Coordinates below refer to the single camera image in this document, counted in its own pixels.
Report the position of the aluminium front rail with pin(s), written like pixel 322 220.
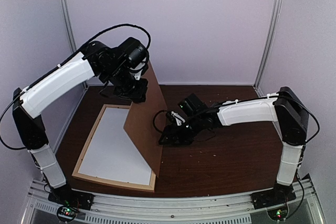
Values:
pixel 234 208

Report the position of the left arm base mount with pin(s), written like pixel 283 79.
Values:
pixel 74 199

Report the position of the aluminium corner post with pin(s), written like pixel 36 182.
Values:
pixel 276 10
pixel 68 26

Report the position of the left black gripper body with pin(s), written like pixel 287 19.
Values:
pixel 128 89

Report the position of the right aluminium corner post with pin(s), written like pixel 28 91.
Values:
pixel 276 10

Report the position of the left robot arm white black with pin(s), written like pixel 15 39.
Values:
pixel 122 66

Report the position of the cat photo print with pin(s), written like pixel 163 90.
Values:
pixel 113 150

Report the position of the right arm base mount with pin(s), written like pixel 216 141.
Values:
pixel 269 198

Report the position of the light wooden picture frame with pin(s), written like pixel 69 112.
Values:
pixel 113 182

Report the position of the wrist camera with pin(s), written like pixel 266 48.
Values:
pixel 139 71
pixel 176 118

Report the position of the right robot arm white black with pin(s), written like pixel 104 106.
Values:
pixel 283 107

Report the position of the left aluminium corner post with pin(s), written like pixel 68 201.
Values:
pixel 68 26

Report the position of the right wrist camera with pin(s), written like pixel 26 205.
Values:
pixel 176 118

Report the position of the brown backing board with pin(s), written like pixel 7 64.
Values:
pixel 139 123

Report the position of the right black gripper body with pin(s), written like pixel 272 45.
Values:
pixel 186 135

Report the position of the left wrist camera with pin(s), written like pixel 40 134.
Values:
pixel 139 71

